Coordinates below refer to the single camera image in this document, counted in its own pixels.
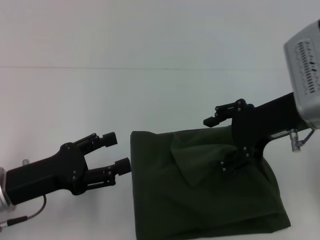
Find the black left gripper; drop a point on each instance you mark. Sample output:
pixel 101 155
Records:
pixel 47 172

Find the dark green t-shirt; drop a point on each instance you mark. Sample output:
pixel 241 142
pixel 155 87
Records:
pixel 205 185

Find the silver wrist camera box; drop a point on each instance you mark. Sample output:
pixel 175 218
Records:
pixel 303 72

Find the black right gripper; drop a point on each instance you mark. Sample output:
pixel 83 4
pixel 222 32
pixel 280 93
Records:
pixel 265 122

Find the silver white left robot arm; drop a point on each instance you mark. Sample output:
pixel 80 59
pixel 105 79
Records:
pixel 5 192

